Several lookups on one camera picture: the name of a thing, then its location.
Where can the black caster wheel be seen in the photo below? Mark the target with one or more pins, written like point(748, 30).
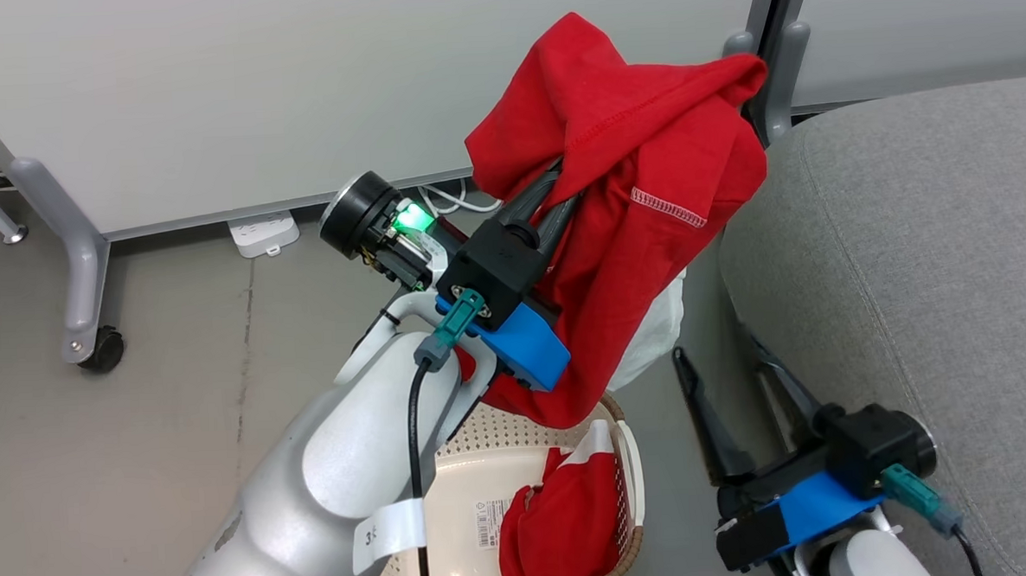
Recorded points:
point(107, 349)

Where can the grey curved partition leg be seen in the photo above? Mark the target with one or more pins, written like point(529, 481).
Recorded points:
point(79, 255)

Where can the left wrist camera blue mount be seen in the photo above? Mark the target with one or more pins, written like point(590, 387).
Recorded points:
point(499, 267)

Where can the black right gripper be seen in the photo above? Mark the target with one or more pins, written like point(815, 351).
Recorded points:
point(749, 533)

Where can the grey fabric ottoman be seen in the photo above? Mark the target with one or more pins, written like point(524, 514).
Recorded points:
point(936, 261)

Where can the grey partition post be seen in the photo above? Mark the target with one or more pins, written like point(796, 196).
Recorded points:
point(780, 94)

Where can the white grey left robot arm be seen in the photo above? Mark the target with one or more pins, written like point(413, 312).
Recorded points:
point(330, 469)

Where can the white power strip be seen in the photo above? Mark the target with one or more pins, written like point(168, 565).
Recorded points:
point(264, 234)

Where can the red garment white trim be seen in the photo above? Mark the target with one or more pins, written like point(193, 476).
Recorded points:
point(566, 519)

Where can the cream perforated laundry basket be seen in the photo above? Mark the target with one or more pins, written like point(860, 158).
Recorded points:
point(469, 472)

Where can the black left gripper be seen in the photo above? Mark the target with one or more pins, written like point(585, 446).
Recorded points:
point(362, 212)

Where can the white partition panel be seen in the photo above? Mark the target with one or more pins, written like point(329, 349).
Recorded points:
point(925, 19)
point(253, 83)

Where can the red and white garment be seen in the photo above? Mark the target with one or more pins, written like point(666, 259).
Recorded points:
point(645, 135)

